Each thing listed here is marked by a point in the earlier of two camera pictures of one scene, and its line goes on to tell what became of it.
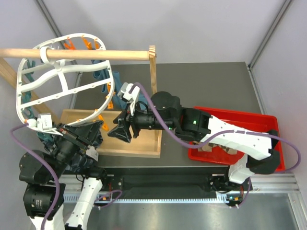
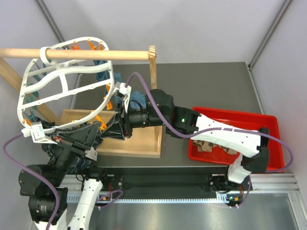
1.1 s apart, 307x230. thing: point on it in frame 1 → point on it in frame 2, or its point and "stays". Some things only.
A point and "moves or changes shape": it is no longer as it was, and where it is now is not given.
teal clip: x=29 y=75 → x=37 y=77
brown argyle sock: x=207 y=147 stays
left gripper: x=87 y=132 stays
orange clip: x=110 y=106 stays
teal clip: x=26 y=97 → x=29 y=97
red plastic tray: x=247 y=120 stays
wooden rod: x=76 y=54 stays
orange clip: x=104 y=126 moves or changes shape
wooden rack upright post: x=152 y=70 stays
